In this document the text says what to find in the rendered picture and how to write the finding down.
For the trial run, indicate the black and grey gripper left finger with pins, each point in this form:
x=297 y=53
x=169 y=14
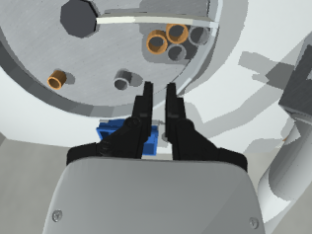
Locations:
x=127 y=141

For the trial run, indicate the blue open crate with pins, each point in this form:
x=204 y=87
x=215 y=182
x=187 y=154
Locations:
x=111 y=125

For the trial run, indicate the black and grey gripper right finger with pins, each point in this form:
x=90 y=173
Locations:
x=192 y=146

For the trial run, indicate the grey metal bushing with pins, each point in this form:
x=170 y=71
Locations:
x=202 y=39
x=176 y=57
x=123 y=75

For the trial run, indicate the bronze bushing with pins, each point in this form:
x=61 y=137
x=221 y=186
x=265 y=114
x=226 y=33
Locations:
x=178 y=39
x=60 y=79
x=156 y=49

